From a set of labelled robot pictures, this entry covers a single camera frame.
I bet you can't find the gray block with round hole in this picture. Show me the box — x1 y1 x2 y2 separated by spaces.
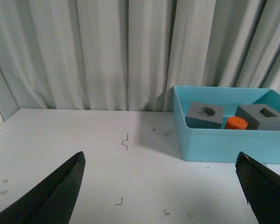
185 101 224 129

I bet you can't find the white curtain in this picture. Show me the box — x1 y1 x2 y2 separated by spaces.
0 0 280 120

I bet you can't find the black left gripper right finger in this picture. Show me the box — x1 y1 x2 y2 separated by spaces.
235 152 280 224

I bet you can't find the gray block with square hole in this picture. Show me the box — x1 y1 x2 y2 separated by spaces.
235 104 280 131

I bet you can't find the orange cylinder part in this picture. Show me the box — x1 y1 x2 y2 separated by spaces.
225 116 248 130

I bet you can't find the blue plastic box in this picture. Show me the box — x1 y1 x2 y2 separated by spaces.
173 86 280 164

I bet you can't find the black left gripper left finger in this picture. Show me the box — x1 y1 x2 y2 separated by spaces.
0 152 85 224

